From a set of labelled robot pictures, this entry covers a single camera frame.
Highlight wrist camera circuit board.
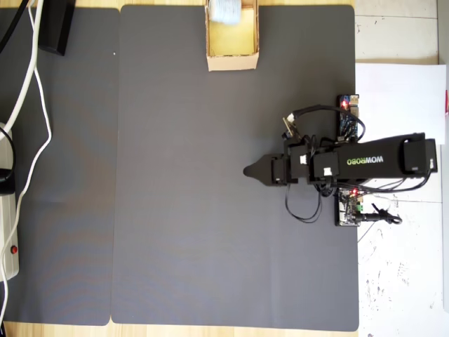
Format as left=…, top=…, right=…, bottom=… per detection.
left=281, top=112, right=300, bottom=140

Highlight white paper sheet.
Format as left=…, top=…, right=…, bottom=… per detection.
left=354, top=62, right=447, bottom=145

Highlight black driver circuit board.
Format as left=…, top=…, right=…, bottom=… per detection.
left=333, top=187, right=366, bottom=227

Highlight white power strip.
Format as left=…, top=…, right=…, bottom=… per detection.
left=0, top=122, right=20, bottom=280

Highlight black rectangular stand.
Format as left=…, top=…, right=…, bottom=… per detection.
left=37, top=0, right=76, bottom=57

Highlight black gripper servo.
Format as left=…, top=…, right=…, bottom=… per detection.
left=243, top=154, right=291, bottom=187

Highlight thick black cable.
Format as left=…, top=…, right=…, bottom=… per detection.
left=0, top=0, right=31, bottom=53

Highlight thin black base cable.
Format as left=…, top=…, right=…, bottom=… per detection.
left=357, top=175, right=431, bottom=194

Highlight black camera cable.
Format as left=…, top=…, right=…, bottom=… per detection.
left=289, top=104, right=368, bottom=143

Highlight open brown cardboard box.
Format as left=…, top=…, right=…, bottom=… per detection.
left=204, top=0, right=260, bottom=73

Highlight thin white cable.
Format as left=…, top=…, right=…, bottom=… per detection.
left=0, top=0, right=53, bottom=319

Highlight black plug with cord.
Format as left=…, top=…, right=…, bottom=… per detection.
left=0, top=126, right=18, bottom=197

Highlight blue controller circuit board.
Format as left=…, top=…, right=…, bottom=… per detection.
left=336, top=93, right=362, bottom=143

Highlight looped black servo cable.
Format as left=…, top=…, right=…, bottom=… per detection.
left=284, top=182, right=323, bottom=224

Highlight large dark grey mat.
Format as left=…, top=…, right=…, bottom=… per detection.
left=110, top=4, right=361, bottom=333

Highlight thick white cable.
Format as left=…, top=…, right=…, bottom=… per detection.
left=0, top=0, right=45, bottom=133

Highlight black power plug cable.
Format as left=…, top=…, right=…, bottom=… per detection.
left=361, top=203, right=403, bottom=225

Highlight white block blue yarn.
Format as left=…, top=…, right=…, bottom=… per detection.
left=209, top=0, right=242, bottom=25

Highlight narrow dark grey mat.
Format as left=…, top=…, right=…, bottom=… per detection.
left=0, top=7, right=122, bottom=326

